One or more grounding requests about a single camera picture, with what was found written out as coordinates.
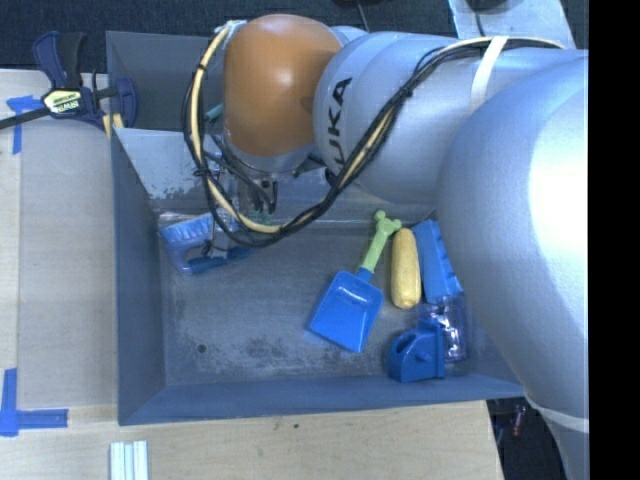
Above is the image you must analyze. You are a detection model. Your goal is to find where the blue scrub brush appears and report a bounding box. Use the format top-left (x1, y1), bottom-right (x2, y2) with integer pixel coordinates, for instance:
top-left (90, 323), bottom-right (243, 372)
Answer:
top-left (158, 214), bottom-right (252, 276)

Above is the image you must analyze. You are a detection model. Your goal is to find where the grey metal bin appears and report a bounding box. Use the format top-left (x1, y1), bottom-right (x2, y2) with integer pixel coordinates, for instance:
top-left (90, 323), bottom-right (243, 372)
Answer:
top-left (104, 30), bottom-right (527, 427)

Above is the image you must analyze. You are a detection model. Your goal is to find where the pale wood flat board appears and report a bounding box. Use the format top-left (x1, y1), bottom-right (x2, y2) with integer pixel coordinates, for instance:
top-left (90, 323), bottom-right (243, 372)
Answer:
top-left (17, 117), bottom-right (121, 412)

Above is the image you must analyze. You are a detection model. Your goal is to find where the yellow toy corn cob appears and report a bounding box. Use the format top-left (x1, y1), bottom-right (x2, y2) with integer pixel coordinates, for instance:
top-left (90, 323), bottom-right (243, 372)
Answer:
top-left (390, 227), bottom-right (423, 311)

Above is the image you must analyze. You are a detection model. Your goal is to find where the blue flat toothed block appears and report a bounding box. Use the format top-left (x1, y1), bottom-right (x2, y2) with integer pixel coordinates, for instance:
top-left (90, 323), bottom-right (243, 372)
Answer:
top-left (411, 219), bottom-right (464, 306)

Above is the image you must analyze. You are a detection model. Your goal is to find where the blue plastic toy block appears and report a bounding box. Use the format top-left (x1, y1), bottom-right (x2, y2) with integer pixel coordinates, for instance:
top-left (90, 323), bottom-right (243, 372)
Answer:
top-left (386, 317), bottom-right (447, 384)

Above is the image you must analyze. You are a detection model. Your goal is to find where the clear plastic bottle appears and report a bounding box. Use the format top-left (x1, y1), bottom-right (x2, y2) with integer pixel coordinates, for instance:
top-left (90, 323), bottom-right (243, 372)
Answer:
top-left (420, 291), bottom-right (472, 370)

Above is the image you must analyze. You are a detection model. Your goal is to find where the blue toy shovel green handle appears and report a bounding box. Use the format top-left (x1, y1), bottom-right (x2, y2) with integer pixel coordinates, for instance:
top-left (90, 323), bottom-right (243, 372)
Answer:
top-left (307, 209), bottom-right (403, 354)

